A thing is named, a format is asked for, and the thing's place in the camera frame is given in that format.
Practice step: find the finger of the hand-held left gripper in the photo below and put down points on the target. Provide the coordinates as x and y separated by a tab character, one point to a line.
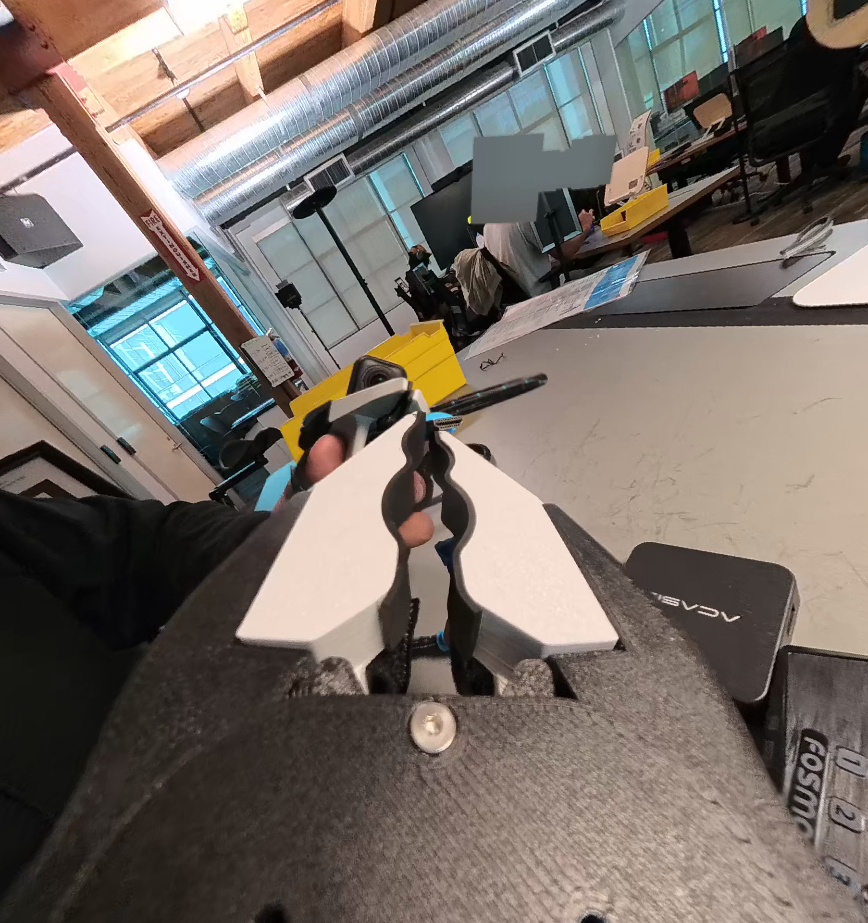
376	404

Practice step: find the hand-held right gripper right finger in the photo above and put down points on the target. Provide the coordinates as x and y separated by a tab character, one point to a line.
535	577

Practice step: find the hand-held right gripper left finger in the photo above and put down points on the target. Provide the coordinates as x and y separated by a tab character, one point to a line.
318	570

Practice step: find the yellow plastic bin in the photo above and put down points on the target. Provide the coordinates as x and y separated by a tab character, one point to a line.
434	360

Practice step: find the black usb hub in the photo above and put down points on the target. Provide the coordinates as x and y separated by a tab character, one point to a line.
708	613

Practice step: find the black hdmi switch box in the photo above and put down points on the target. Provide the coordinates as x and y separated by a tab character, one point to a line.
838	721

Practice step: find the person's left hand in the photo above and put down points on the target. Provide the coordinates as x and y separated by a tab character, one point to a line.
322	461

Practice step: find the white paper notice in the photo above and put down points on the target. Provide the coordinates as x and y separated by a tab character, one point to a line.
268	360

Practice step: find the beige hanging jacket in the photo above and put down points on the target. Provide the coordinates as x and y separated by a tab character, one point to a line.
477	281

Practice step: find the large black monitor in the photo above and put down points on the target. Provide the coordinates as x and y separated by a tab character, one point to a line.
441	216

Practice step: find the black disc floor stand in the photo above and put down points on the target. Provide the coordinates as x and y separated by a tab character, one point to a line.
315	198

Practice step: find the printed paper sheet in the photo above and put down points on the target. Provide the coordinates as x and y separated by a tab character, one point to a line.
549	303

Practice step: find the dark framed sign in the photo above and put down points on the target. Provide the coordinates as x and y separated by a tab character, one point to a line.
45	469

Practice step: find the small yellow bin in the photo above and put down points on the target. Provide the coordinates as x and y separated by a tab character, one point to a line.
636	213

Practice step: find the white boxy device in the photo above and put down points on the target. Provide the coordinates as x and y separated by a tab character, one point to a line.
625	177

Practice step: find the dark grey desk mat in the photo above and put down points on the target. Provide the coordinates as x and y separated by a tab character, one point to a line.
729	281

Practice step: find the person's black clothed torso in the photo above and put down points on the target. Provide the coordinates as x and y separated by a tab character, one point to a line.
16	757

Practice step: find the wooden office table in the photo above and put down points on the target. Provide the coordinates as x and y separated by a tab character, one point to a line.
693	195

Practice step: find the black speaker box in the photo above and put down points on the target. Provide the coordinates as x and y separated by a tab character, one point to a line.
30	231

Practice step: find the small clear plastic item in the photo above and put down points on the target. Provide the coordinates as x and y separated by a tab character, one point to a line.
809	238

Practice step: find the black mesh office chair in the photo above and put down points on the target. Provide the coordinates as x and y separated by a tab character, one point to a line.
787	101

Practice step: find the silver ventilation duct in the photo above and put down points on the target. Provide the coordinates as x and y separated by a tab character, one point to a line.
347	162
318	108

